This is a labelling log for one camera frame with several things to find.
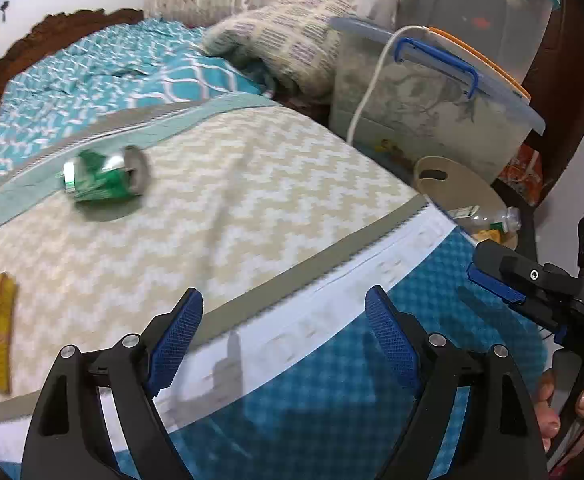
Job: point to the orange snack packet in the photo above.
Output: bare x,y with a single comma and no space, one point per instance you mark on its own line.
522,170

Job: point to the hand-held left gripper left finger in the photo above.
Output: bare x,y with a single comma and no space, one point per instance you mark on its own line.
181,325

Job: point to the yellow wrapper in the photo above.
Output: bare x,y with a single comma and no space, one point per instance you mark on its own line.
491,236

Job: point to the clear plastic bottle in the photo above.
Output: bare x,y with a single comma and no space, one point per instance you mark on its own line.
492,219

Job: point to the beige zigzag mat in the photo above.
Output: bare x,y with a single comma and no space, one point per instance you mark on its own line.
196,220

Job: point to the carved wooden headboard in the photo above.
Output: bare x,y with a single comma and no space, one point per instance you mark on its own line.
46,30

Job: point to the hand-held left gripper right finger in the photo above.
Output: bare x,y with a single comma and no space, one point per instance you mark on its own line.
389,330

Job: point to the white tablet with orange edge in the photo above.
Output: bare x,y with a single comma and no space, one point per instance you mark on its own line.
477,57

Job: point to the crushed green can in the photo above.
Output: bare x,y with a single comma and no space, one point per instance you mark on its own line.
106,175

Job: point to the person's right hand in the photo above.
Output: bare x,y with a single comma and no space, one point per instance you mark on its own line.
547,410

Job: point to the teal patterned quilt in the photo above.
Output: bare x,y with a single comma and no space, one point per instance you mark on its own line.
96,70

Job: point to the checked cream pillow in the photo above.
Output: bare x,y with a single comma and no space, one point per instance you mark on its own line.
292,35

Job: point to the clear bin with teal lid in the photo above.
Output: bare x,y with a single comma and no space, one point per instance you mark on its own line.
472,5

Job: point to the dark wooden door frame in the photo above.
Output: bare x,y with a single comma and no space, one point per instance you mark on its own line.
572,60

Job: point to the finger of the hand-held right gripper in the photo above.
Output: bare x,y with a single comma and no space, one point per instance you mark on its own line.
494,282

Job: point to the blue checked bedsheet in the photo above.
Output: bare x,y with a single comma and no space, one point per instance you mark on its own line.
322,385

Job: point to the white mug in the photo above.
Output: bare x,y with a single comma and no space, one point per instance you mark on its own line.
377,2

